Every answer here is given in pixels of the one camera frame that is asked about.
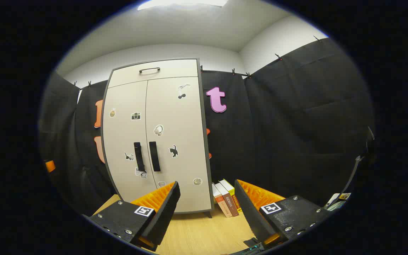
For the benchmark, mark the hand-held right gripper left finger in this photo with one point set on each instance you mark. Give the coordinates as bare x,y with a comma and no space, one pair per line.
165,212

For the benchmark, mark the printed paper cards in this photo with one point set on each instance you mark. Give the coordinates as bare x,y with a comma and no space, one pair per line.
338,200

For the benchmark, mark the camera sticker shoe cabinet door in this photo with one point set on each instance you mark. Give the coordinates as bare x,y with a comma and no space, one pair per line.
122,134

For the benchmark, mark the white double-door shoe cabinet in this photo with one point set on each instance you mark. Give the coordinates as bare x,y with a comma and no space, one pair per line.
206,141

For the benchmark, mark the white and red book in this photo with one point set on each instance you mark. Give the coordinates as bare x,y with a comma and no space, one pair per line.
219,203

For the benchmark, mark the dark red book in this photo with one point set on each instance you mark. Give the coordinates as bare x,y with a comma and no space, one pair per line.
228,200

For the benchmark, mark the white cabinet drawer front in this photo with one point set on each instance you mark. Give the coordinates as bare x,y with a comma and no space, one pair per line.
175,71

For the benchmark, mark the black backdrop cloth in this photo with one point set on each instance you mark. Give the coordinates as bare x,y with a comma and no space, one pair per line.
278,124

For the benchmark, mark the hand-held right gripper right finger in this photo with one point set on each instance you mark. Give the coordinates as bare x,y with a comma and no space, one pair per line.
251,212

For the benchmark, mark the yellow and white book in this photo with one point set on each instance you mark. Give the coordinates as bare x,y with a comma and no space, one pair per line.
233,194

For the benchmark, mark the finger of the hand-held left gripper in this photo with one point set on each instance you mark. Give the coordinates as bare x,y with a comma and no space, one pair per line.
50,165

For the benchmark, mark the headphone sticker shoe cabinet door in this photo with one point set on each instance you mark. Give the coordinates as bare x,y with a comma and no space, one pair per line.
182,117

